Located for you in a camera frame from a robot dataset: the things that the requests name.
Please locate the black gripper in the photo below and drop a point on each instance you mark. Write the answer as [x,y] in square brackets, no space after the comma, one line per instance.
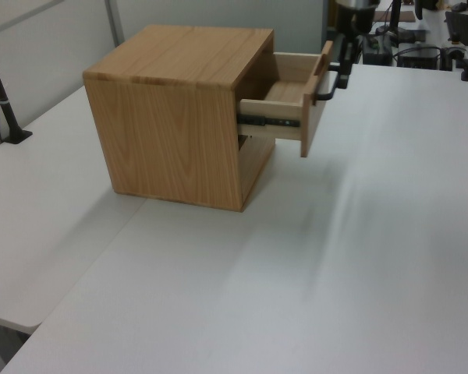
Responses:
[355,19]

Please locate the light wooden drawer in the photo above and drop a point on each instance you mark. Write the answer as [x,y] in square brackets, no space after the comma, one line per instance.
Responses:
[292,93]

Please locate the black metal drawer slide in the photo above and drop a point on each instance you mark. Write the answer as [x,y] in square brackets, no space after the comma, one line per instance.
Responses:
[273,122]

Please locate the black background pole stand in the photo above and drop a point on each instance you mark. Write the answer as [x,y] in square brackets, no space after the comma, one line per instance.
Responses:
[394,15]

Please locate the black electronics box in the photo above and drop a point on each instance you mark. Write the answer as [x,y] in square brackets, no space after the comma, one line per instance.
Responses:
[419,58]

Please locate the black keyboard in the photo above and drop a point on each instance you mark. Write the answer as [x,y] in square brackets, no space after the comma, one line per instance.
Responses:
[462,27]

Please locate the black computer mouse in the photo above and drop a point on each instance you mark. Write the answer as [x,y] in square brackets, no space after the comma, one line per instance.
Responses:
[459,6]

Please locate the light wooden cabinet box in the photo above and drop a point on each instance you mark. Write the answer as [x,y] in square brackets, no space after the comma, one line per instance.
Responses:
[167,128]

